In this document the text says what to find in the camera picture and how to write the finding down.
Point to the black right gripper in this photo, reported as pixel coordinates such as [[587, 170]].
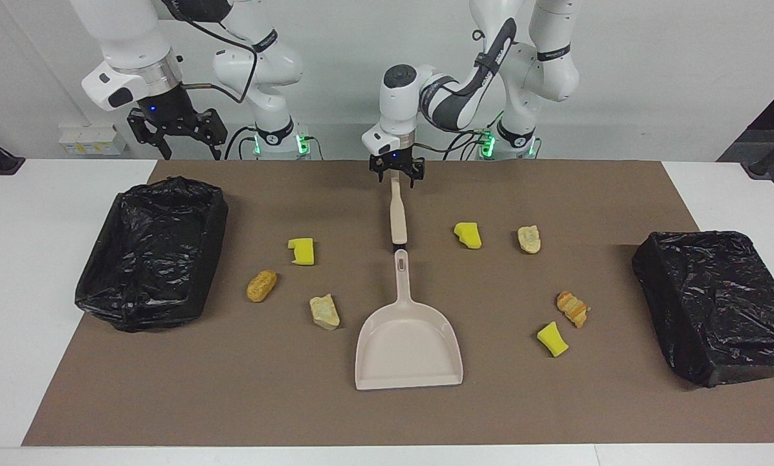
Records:
[[167, 113]]

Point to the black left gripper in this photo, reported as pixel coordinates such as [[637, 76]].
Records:
[[395, 162]]

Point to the beige hand brush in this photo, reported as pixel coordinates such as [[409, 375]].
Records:
[[398, 217]]

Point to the blocky yellow sponge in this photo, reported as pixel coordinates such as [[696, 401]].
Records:
[[468, 235]]

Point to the pale bread chunk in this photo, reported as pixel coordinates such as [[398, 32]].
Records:
[[529, 239]]

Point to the greenish stone-like bread chunk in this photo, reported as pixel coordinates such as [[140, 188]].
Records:
[[324, 311]]

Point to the beige plastic dustpan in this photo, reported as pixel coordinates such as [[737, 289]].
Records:
[[408, 349]]

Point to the brown fried nugget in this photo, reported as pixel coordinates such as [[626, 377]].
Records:
[[261, 285]]

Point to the striped croissant piece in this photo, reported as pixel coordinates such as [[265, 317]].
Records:
[[573, 309]]

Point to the yellow sponge with green side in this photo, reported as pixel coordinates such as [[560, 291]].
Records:
[[552, 340]]

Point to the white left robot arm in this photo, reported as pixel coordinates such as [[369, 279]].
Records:
[[552, 77]]

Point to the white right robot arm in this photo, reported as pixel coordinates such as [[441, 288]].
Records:
[[128, 39]]

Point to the open black bag-lined bin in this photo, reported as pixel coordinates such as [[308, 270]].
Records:
[[147, 259]]

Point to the black bag-covered bin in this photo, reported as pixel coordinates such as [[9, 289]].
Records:
[[717, 298]]

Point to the notched yellow sponge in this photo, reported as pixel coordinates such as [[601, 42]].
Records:
[[301, 251]]

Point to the brown table mat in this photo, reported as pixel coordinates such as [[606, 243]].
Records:
[[232, 388]]

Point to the white wall socket box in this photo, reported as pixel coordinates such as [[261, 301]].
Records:
[[92, 139]]

